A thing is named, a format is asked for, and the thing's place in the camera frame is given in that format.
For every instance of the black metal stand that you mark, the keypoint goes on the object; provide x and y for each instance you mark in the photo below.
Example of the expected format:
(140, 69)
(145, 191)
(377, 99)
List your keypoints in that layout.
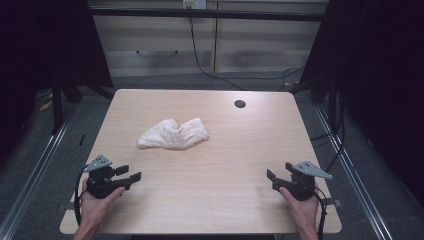
(57, 106)
(331, 100)

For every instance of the white wall socket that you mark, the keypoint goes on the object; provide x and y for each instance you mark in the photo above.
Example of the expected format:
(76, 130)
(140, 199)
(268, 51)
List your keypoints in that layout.
(194, 4)

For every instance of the white cloth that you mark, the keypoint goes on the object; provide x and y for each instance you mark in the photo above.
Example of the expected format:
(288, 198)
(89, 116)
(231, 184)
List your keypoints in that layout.
(173, 135)

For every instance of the dark curtain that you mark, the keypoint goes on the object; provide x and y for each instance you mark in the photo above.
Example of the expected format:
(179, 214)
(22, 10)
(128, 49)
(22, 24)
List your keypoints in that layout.
(383, 83)
(40, 43)

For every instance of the person's left hand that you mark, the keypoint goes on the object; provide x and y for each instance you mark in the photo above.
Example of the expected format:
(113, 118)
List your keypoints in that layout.
(95, 210)

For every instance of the person's right hand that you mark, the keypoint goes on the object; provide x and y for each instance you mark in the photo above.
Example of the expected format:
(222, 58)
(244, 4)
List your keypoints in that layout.
(305, 213)

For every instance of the black horizontal bar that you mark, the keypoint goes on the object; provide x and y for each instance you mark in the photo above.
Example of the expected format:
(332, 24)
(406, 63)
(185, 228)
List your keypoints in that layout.
(206, 14)

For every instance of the yellow floor tape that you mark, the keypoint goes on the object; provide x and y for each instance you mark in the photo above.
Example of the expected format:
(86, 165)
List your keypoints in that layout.
(45, 106)

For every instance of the aluminium floor rail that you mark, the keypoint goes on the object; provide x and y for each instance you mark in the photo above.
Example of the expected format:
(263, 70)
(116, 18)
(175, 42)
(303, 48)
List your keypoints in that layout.
(356, 186)
(30, 183)

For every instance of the grey tape strip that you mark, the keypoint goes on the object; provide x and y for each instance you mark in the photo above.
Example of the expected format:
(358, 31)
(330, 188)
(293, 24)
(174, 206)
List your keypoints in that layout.
(66, 206)
(333, 202)

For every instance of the pale grey cabinet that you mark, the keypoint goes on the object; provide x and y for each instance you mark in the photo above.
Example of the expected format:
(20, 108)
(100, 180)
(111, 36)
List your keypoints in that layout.
(260, 43)

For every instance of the dark round table grommet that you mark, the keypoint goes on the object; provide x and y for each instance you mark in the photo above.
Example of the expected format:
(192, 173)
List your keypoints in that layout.
(240, 103)

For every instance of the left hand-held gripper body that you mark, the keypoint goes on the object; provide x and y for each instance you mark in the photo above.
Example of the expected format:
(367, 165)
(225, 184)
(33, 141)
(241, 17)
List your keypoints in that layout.
(100, 185)

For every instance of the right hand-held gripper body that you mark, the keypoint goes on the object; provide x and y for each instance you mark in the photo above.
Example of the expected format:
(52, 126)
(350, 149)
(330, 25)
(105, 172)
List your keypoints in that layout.
(301, 188)

